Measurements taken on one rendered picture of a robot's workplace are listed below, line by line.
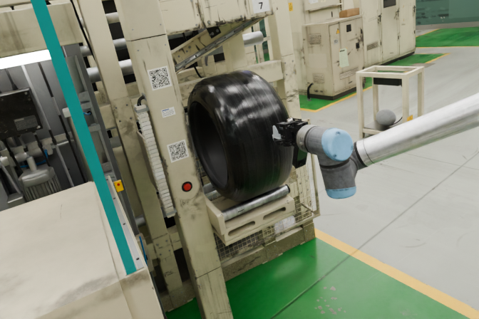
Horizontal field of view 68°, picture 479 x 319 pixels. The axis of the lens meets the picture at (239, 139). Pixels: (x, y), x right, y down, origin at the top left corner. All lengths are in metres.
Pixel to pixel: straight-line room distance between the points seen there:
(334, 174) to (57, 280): 0.74
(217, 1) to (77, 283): 1.29
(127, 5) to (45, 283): 0.88
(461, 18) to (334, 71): 7.53
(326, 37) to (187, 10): 4.44
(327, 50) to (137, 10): 4.85
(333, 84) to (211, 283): 4.76
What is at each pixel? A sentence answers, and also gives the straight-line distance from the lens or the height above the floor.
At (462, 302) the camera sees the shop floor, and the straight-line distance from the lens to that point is 2.46.
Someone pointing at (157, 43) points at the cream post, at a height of 1.63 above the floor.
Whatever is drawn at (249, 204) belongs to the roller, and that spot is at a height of 0.91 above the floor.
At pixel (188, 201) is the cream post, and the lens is 1.50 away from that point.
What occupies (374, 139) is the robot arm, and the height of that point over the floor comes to 1.25.
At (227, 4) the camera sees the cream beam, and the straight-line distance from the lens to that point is 1.72.
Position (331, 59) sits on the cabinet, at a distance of 5.99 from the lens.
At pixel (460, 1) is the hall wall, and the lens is 13.06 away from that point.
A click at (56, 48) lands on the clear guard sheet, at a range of 0.60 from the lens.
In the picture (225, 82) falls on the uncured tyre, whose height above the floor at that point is 1.43.
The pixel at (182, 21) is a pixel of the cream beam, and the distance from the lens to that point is 1.63.
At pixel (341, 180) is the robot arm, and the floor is 1.18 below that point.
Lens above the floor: 1.70
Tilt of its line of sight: 20 degrees down
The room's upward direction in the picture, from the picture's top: 10 degrees counter-clockwise
